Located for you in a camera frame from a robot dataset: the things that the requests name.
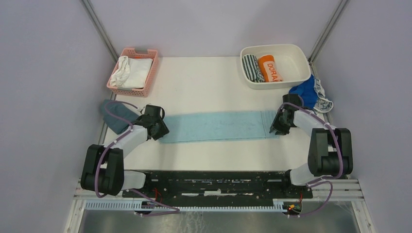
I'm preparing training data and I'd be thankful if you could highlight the light blue towel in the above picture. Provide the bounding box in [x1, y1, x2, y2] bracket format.
[159, 111, 279, 144]

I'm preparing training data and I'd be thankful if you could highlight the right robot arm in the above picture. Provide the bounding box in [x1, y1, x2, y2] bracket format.
[270, 94, 354, 198]

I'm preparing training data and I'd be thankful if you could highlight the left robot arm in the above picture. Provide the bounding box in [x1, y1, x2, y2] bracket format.
[80, 100, 169, 198]

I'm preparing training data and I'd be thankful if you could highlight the grey-blue towel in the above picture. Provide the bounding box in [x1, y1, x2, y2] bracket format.
[100, 99, 139, 134]

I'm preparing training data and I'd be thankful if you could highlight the dark blue towel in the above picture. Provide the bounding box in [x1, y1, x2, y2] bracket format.
[289, 75, 318, 109]

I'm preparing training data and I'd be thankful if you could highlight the patterned white blue cloth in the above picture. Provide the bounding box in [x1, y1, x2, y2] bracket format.
[313, 78, 334, 114]

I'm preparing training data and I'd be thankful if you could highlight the orange rolled towel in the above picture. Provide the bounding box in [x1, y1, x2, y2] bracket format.
[257, 54, 283, 83]

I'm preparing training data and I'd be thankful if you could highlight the white folded towel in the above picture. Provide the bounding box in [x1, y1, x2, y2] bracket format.
[122, 58, 153, 89]

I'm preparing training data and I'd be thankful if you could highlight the white crumpled cloth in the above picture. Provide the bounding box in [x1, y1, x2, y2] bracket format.
[109, 56, 130, 87]

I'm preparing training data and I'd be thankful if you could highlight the striped rolled towel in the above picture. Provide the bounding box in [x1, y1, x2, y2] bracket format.
[242, 54, 265, 83]

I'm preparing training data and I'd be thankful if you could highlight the pink plastic basket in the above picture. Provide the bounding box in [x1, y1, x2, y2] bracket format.
[106, 48, 159, 97]

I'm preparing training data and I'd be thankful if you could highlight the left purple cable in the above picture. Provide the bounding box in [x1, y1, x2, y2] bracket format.
[94, 100, 142, 199]

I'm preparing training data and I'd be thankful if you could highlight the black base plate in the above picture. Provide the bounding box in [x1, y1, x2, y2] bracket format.
[139, 170, 313, 207]

